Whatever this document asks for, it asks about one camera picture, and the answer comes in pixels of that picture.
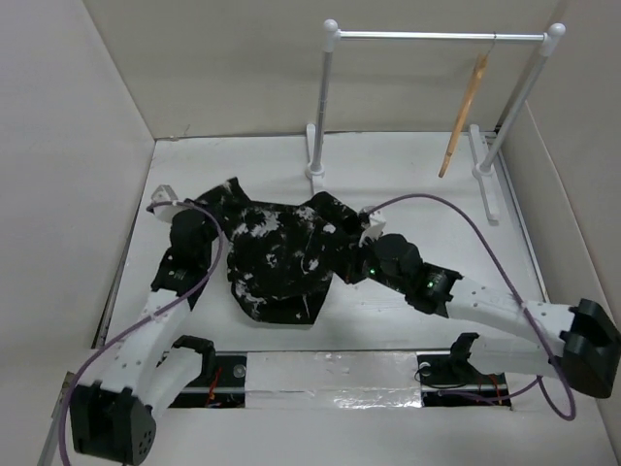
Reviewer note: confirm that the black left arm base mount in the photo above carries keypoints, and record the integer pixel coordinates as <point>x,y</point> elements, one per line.
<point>226,390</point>

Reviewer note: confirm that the black white patterned trousers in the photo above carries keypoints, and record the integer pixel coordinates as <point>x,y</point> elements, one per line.
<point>282,258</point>

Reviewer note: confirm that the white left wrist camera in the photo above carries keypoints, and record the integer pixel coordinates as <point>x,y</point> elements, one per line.
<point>164,203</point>

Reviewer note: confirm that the wooden clothes hanger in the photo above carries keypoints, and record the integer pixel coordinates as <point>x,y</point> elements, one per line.
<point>472,88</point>

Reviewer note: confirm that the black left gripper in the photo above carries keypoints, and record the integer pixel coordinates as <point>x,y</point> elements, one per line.
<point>213,231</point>

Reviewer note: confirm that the silver foil tape strip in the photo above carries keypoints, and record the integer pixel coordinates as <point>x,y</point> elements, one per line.
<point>350,380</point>

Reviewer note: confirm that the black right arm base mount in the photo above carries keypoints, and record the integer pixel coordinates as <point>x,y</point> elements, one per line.
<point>445,384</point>

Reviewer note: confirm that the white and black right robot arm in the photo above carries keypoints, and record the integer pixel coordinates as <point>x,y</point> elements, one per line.
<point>579,344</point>

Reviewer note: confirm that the white metal clothes rack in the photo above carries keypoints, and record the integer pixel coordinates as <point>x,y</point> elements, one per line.
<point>406,81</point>

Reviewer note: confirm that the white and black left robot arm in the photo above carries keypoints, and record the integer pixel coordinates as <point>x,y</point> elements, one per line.
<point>114,400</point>

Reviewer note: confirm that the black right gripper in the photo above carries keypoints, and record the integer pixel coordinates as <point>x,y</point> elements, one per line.
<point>362,249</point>

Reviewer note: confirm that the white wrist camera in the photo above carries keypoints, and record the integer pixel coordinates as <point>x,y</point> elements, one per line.
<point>164,203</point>
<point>374,222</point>

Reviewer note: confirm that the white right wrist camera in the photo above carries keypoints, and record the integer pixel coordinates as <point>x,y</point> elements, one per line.
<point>374,222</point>

